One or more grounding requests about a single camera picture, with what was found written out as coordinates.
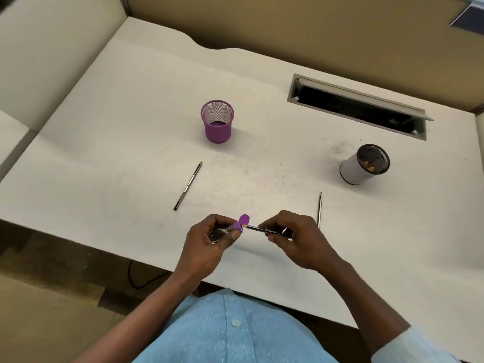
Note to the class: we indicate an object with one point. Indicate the person's left hand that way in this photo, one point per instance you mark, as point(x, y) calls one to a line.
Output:
point(200, 253)

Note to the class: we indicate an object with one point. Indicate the person's right hand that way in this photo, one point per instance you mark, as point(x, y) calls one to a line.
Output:
point(306, 241)

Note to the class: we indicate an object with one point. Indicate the black silver striped pencil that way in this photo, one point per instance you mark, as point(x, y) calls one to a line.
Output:
point(188, 185)
point(257, 229)
point(320, 209)

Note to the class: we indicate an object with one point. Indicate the purple clear tube sharpener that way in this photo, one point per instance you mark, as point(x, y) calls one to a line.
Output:
point(245, 219)

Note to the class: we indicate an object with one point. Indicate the purple mesh pencil cup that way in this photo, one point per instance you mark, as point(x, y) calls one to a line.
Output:
point(219, 134)

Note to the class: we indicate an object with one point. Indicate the person's left forearm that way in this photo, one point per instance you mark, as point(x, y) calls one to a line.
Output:
point(140, 321)

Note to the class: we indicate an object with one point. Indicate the person's right forearm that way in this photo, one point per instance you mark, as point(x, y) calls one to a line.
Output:
point(366, 298)

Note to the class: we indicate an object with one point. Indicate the white cup with black rim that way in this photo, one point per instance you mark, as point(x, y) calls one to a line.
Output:
point(353, 171)

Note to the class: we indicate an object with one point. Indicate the light blue patterned shirt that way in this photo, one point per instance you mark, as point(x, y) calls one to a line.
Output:
point(234, 336)

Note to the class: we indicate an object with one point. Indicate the cream side divider panel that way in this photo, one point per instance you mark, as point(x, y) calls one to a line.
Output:
point(56, 64)
point(480, 132)

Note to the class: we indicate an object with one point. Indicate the tan back partition panel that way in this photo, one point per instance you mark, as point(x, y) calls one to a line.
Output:
point(302, 33)

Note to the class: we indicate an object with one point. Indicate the dark blue number sign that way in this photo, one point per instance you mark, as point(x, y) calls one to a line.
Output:
point(472, 20)

